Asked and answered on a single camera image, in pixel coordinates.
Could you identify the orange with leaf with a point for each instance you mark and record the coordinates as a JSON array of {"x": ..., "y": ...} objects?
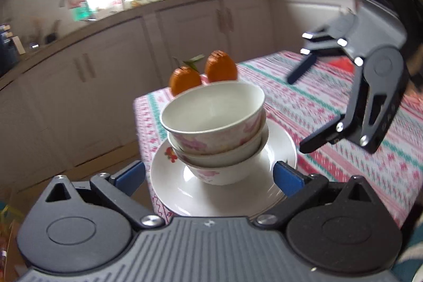
[{"x": 186, "y": 76}]

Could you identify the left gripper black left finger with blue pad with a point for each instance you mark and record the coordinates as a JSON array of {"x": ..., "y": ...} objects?
[{"x": 78, "y": 227}]

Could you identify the small white bowl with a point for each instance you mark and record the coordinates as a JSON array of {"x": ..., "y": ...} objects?
[{"x": 228, "y": 158}]

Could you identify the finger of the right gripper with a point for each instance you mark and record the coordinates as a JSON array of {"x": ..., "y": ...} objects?
[
  {"x": 378, "y": 87},
  {"x": 328, "y": 40}
]

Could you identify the bumpy orange fruit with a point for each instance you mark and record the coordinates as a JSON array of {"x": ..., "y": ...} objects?
[{"x": 220, "y": 67}]

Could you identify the red drink carton box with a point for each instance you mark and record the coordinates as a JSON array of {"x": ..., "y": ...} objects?
[{"x": 343, "y": 63}]

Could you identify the large white bowl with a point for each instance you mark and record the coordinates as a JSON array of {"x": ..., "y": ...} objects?
[{"x": 214, "y": 118}]

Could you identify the white kitchen cabinets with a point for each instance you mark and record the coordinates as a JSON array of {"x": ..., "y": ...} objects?
[{"x": 73, "y": 101}]

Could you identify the white plate with stain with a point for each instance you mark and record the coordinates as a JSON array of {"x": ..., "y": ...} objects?
[{"x": 176, "y": 191}]

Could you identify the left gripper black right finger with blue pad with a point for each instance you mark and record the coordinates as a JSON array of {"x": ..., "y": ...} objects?
[{"x": 335, "y": 227}]

